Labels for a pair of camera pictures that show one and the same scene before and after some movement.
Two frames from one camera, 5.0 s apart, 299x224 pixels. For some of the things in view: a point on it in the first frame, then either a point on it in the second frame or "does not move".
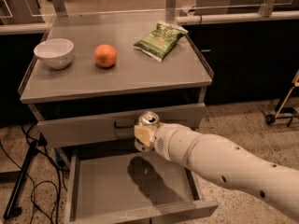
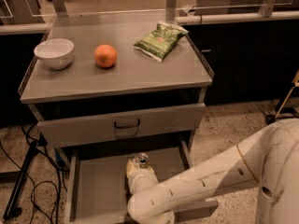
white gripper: x=163 y=140 -> x=140 y=176
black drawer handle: x=123 y=126 does not move
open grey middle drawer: x=111 y=187 does not move
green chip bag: x=160 y=43 does not move
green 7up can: x=149 y=118 -> x=141 y=160
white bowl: x=55 y=52 does not move
